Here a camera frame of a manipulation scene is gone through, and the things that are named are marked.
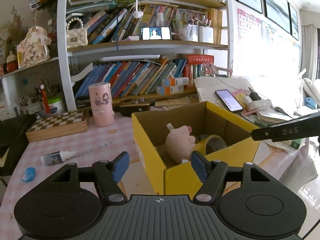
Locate crumpled blue cloth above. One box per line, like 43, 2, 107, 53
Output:
22, 167, 36, 182

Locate row of leaning books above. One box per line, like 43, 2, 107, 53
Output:
74, 59, 187, 100

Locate thick red book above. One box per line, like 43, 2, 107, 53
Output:
187, 54, 215, 65

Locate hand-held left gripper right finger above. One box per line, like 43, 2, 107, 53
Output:
191, 151, 273, 203

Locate yellow pink sticky notes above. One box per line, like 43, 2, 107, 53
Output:
231, 89, 248, 103

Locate orange white medicine box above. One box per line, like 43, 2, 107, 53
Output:
157, 86, 184, 95
162, 77, 189, 87

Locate red white figure pen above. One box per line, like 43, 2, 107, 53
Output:
40, 85, 50, 114

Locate hanging white heart pendant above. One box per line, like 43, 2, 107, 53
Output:
132, 0, 143, 18

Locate pink checked tablecloth desktop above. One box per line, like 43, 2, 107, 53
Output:
0, 110, 318, 220

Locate black power adapter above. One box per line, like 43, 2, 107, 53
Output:
249, 87, 262, 100

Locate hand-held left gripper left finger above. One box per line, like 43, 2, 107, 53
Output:
49, 151, 130, 204

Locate red round figurine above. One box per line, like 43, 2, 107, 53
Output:
6, 51, 19, 73

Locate low white shelf unit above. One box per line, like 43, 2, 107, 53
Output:
0, 56, 65, 120

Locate row of shelved books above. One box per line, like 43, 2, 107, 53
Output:
66, 4, 223, 45

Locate pink plush toy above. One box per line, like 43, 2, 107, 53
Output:
165, 123, 197, 164

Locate white jar green lid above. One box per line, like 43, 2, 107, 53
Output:
47, 95, 66, 114

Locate black smartphone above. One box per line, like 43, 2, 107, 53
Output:
215, 89, 244, 112
141, 26, 172, 41

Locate dark wooden box with knobs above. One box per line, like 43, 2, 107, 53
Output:
119, 97, 151, 117

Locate white pen cup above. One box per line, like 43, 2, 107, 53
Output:
185, 25, 198, 42
198, 26, 214, 43

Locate yellow cardboard box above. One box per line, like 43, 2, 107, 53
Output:
131, 101, 260, 195

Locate wooden chessboard box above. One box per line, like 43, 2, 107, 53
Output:
25, 110, 89, 143

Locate stack of white papers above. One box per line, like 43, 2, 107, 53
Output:
195, 76, 250, 105

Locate white bookshelf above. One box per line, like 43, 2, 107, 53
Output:
57, 0, 234, 110

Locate black electronic keyboard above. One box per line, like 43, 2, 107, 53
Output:
0, 114, 38, 177

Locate pink alphabet wall poster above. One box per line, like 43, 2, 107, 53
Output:
237, 8, 300, 53

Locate white quilted pearl handbag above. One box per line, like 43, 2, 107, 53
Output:
65, 19, 88, 47

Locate dried flower bunch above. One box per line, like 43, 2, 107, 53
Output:
0, 5, 28, 45

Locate pink robed doll ornament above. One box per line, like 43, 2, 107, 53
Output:
16, 26, 52, 68

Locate pink printed tumbler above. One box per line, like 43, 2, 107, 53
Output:
88, 82, 114, 127

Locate yellow tape roll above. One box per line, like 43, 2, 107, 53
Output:
194, 134, 228, 155

